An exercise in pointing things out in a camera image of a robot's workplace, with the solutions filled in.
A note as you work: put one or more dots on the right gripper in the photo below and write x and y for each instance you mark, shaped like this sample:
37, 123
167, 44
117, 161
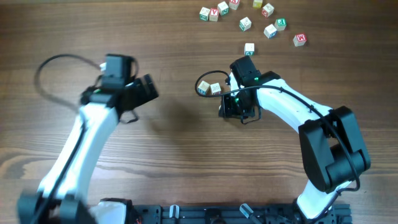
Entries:
227, 111

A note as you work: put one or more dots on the green letter block top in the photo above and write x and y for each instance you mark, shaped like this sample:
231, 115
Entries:
223, 8

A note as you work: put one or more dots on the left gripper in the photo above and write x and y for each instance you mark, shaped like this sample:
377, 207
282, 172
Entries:
144, 90

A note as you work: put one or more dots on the red O wooden block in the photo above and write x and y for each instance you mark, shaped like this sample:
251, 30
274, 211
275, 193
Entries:
267, 10

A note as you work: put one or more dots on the green P wooden block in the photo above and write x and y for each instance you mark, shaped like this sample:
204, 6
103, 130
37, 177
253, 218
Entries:
245, 24

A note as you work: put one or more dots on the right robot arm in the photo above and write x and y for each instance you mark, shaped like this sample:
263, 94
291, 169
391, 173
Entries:
333, 151

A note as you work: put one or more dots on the red X wooden block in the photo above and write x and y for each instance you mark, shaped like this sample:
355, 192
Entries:
234, 4

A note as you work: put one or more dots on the green N wooden block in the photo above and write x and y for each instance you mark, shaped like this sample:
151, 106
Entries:
204, 13

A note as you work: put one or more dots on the blue edged wooden block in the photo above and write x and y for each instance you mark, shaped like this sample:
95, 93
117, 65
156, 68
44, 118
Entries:
270, 31

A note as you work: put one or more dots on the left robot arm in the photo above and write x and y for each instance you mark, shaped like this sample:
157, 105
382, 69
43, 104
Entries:
62, 193

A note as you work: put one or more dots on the green F wooden block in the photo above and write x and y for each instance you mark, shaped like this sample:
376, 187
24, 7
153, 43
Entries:
280, 24

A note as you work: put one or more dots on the green A wooden block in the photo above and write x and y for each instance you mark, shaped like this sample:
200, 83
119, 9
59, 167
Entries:
249, 49

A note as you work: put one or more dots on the red M wooden block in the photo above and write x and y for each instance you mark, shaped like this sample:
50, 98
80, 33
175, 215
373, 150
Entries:
299, 40

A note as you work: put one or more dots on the blue H wooden block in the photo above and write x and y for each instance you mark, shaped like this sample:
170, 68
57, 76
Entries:
203, 87

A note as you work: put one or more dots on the red A wooden block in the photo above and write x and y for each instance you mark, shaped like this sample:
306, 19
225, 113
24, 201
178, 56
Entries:
214, 13

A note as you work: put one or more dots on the yellow wooden block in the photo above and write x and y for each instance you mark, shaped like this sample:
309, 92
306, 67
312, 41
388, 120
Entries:
257, 4

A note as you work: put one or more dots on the red edged wooden block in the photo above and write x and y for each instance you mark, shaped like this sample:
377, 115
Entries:
215, 89

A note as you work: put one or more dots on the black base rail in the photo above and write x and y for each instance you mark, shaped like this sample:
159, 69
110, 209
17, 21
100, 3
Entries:
275, 213

